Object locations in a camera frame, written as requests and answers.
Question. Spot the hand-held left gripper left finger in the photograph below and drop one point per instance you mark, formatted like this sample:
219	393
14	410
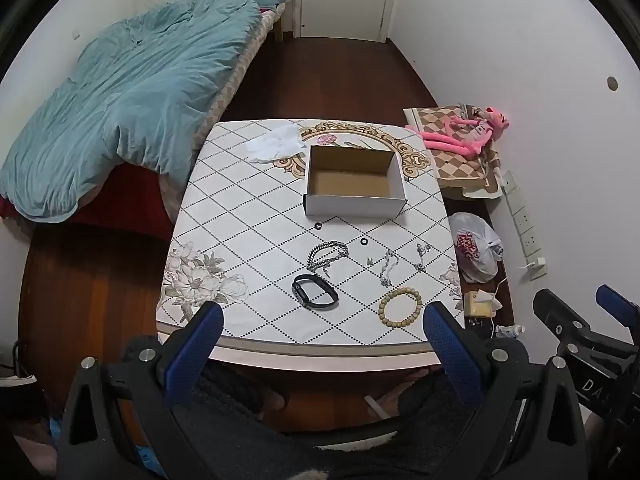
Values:
202	340

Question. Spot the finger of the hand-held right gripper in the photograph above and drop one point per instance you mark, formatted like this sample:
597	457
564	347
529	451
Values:
555	312
615	301

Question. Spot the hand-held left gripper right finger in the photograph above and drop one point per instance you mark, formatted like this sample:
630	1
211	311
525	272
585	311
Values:
447	345

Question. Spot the black wristband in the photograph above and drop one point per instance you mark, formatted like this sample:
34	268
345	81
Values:
302	292

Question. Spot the white cardboard box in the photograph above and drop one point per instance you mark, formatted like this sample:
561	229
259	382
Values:
355	185

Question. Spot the white charger plug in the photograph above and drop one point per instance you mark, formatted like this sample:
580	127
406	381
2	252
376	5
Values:
537	267

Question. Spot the small beige box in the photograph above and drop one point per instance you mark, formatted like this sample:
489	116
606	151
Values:
477	305

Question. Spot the person's right foot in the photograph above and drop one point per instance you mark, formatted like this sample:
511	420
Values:
405	390

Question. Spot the white power strip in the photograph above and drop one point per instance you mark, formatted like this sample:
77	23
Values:
522	220

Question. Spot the white plastic bag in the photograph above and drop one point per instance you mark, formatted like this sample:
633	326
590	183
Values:
472	250

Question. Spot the diamond patterned floral tablecloth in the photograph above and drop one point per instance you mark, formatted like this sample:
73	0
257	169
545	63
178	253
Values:
240	240

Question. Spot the brown wooden side table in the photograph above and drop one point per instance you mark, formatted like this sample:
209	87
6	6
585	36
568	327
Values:
470	207

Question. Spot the dark fuzzy clothing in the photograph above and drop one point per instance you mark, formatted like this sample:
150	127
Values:
325	455

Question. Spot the red bed sheet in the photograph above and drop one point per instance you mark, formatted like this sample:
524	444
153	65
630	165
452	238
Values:
120	195

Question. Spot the pink plush toy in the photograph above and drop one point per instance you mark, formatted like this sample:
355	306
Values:
460	135

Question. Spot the white tissue paper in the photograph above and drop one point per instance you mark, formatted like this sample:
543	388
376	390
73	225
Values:
275	145

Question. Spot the light blue duvet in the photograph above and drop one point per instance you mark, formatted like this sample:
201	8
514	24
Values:
130	95

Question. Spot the white door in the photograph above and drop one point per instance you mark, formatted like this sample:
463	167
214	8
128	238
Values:
345	0

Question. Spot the round wall cap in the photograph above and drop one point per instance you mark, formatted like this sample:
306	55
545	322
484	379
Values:
612	83

